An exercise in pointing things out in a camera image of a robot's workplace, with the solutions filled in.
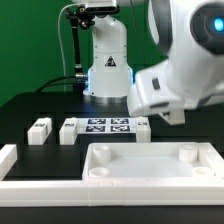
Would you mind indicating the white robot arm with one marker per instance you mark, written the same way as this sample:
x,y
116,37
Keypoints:
x,y
189,32

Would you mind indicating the fiducial marker plate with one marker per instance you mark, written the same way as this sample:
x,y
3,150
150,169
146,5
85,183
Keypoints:
x,y
106,125

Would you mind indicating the white U-shaped fence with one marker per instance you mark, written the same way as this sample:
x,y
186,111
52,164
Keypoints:
x,y
106,191

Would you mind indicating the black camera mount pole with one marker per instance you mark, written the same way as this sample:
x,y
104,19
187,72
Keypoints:
x,y
78,19

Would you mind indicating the camera on mount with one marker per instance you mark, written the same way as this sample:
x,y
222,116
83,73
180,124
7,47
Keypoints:
x,y
101,6

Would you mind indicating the white desk top tray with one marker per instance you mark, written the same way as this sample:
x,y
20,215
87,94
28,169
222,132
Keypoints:
x,y
152,160

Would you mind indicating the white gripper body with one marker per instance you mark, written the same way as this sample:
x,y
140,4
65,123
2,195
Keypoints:
x,y
150,95

